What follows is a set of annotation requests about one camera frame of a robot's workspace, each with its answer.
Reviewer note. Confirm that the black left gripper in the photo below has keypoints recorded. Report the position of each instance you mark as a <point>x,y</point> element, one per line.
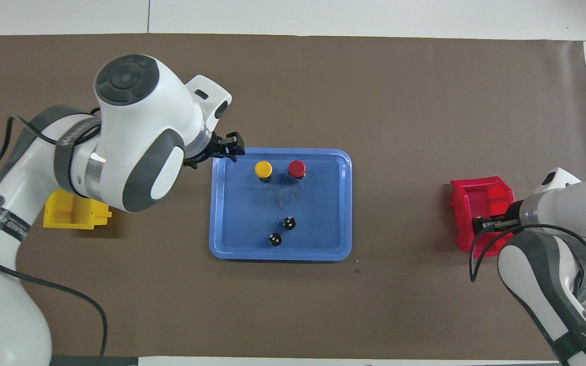
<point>205,150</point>

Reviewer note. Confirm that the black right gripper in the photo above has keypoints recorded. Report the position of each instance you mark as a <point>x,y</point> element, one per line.
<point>516,216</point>

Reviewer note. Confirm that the yellow push button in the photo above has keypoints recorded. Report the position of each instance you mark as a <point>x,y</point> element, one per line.
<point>263,169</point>

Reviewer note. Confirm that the red push button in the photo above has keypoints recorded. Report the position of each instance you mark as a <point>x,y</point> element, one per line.
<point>297,168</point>

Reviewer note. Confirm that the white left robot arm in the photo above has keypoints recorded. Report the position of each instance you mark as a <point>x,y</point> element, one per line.
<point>135,132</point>

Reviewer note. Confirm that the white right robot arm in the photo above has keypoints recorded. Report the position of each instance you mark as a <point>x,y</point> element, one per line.
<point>578,208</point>

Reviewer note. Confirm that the blue plastic tray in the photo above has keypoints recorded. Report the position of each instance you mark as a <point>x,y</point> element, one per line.
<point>252,213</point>

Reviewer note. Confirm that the red plastic bin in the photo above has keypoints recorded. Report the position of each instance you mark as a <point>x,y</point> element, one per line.
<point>481,195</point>

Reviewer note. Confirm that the black cylindrical capacitor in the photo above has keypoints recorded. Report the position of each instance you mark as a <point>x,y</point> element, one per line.
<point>289,222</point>
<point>274,239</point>

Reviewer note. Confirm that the brown paper table mat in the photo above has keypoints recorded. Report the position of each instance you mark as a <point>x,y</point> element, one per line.
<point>374,76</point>

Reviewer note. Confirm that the yellow plastic bin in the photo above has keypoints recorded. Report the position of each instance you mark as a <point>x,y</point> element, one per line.
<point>69,216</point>

